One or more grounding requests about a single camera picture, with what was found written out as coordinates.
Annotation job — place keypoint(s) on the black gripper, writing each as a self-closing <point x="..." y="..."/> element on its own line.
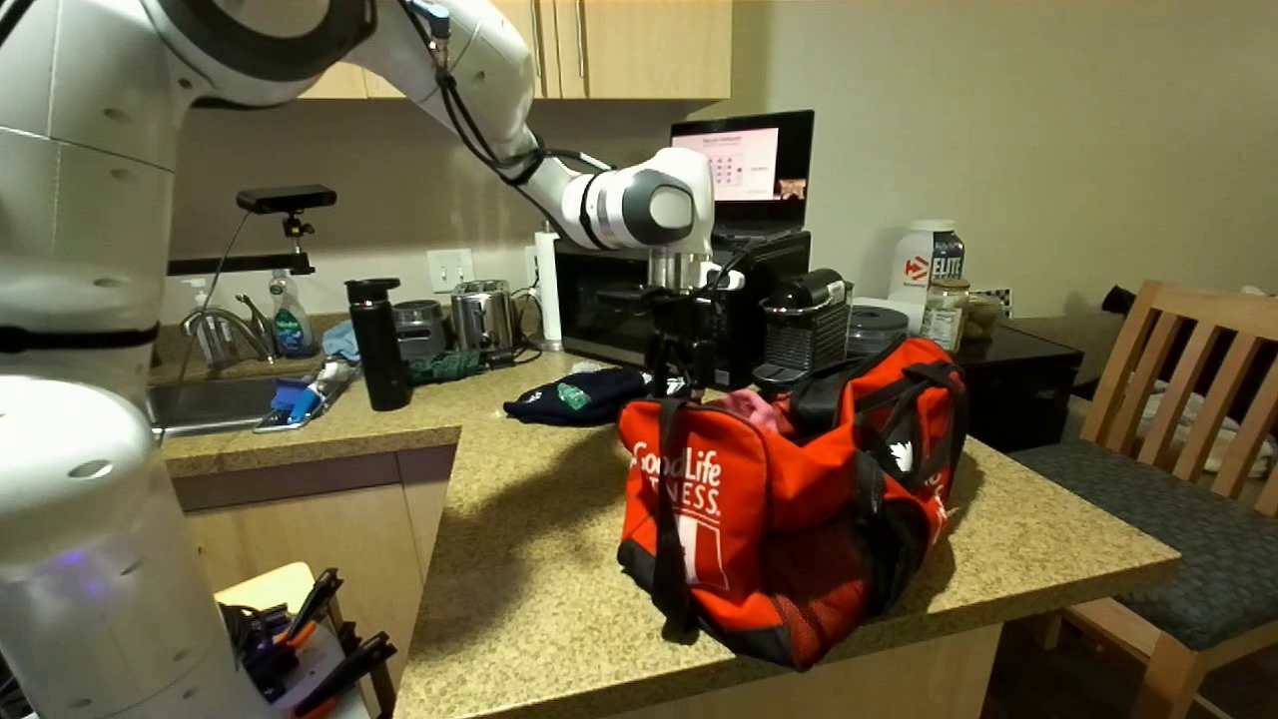
<point x="699" y="314"/>

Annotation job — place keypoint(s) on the pink towel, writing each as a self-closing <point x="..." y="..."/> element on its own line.
<point x="759" y="404"/>

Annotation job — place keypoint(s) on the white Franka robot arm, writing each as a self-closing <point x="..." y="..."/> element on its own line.
<point x="83" y="267"/>

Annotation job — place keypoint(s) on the red duffel bag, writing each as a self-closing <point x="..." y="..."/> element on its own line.
<point x="784" y="522"/>

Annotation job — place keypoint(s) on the black steel microwave oven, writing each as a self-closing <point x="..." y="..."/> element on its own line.
<point x="604" y="300"/>

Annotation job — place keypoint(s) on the green tube package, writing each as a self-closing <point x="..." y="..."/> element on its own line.
<point x="571" y="398"/>

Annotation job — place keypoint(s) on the white tall cylinder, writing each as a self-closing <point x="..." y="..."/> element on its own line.
<point x="545" y="285"/>

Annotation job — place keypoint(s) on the large metal canister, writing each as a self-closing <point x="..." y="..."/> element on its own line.
<point x="482" y="321"/>

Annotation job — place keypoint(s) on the black open laptop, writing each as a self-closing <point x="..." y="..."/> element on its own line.
<point x="743" y="163"/>

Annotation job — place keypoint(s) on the small metal canister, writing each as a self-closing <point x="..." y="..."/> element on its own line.
<point x="421" y="333"/>

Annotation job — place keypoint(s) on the white supplement jar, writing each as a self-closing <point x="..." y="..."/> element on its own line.
<point x="921" y="267"/>

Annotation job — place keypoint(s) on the glass jar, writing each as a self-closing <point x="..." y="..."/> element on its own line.
<point x="945" y="321"/>

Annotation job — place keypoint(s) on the black thermos bottle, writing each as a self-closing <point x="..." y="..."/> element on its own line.
<point x="379" y="346"/>

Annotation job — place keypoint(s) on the black box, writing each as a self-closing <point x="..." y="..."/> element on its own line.
<point x="1020" y="385"/>

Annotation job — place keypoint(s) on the blue grey squeeze tube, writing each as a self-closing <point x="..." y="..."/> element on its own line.
<point x="304" y="398"/>

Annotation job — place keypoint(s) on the dish soap bottle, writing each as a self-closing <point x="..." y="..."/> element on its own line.
<point x="289" y="330"/>

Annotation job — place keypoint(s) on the wooden base cabinet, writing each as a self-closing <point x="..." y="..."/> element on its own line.
<point x="320" y="534"/>

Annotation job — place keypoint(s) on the black orange hand tools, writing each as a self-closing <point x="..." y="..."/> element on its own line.
<point x="302" y="631"/>

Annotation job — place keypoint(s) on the steel kitchen sink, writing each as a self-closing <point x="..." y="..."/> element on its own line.
<point x="213" y="400"/>

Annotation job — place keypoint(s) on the metal sink faucet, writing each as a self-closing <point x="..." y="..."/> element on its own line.
<point x="213" y="333"/>

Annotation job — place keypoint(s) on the white tool tray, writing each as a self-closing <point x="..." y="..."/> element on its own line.
<point x="253" y="594"/>

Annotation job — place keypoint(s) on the wooden slat-back chair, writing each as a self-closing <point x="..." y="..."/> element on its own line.
<point x="1172" y="534"/>

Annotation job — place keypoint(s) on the white wall outlet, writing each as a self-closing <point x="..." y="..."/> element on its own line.
<point x="449" y="269"/>

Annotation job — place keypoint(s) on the black camera on mount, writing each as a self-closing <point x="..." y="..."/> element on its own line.
<point x="286" y="203"/>

